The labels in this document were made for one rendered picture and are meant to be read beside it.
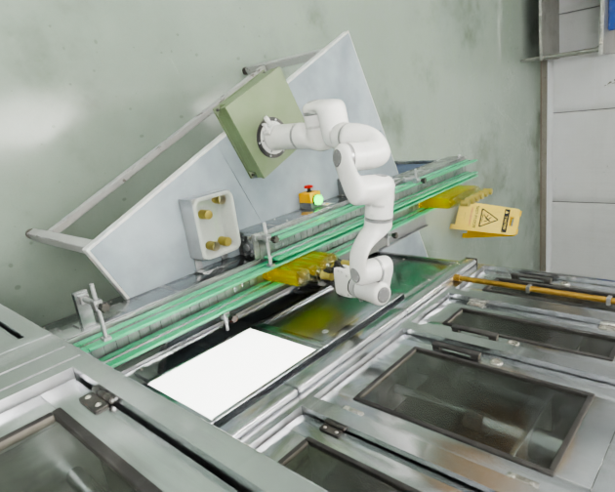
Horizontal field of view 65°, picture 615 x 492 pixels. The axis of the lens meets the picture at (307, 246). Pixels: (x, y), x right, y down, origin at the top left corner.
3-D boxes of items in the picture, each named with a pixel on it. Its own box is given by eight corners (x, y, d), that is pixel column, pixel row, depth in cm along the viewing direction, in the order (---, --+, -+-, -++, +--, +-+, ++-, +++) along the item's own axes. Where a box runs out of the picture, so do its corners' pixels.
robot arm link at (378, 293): (373, 263, 145) (396, 256, 150) (351, 256, 154) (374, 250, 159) (376, 309, 149) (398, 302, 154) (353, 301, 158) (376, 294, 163)
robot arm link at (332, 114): (339, 153, 153) (329, 102, 147) (306, 148, 174) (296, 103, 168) (363, 145, 156) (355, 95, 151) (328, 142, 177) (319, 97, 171)
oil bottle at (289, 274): (263, 279, 187) (303, 288, 172) (261, 266, 185) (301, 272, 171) (273, 274, 191) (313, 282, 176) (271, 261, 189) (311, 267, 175)
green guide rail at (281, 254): (264, 259, 186) (278, 261, 180) (263, 256, 185) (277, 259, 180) (466, 173, 306) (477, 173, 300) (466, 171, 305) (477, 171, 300)
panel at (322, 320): (143, 392, 142) (212, 434, 119) (140, 384, 141) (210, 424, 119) (335, 286, 204) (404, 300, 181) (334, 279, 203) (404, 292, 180)
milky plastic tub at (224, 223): (190, 259, 177) (204, 262, 171) (178, 199, 170) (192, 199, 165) (227, 245, 189) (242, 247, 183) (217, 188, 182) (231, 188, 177)
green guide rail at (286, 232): (261, 240, 183) (275, 242, 178) (260, 237, 183) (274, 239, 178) (465, 161, 303) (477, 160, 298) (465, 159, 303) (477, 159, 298)
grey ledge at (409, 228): (301, 279, 217) (320, 283, 209) (298, 261, 215) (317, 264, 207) (411, 224, 282) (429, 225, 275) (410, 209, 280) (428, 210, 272)
